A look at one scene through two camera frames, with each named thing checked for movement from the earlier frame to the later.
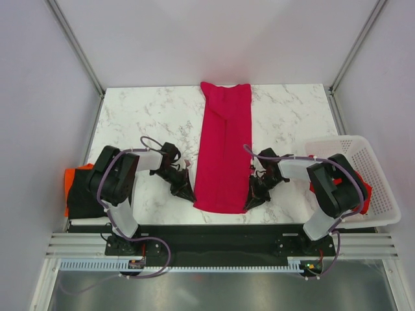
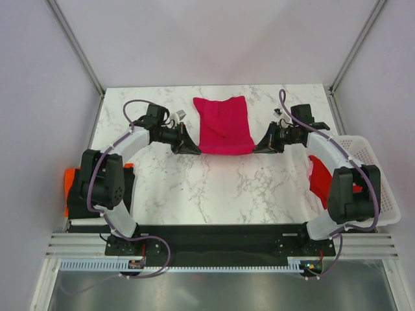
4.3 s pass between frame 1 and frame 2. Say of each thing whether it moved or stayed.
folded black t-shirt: stayed
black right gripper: moved
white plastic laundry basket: stayed
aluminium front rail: stayed
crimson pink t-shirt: moved
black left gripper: moved
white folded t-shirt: stayed
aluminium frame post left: stayed
